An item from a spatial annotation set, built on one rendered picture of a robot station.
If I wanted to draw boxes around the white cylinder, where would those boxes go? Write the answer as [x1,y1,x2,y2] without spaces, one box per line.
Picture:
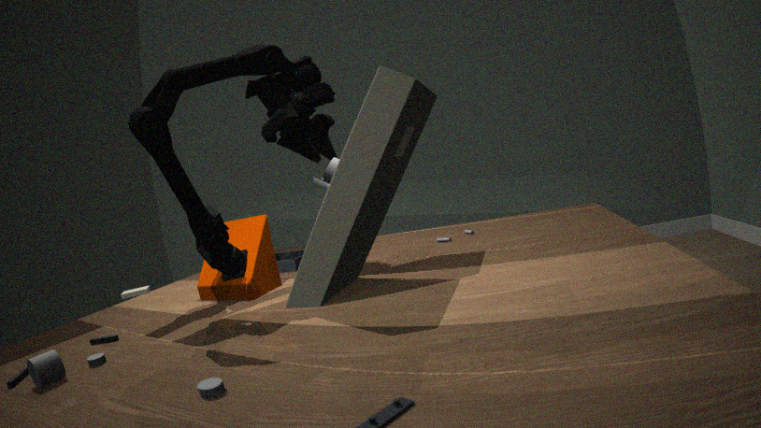
[323,157,339,183]

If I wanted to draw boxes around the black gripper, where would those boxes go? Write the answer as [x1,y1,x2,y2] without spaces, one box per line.
[261,90,337,163]

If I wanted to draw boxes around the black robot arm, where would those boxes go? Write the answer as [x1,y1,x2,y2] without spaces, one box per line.
[128,45,335,281]

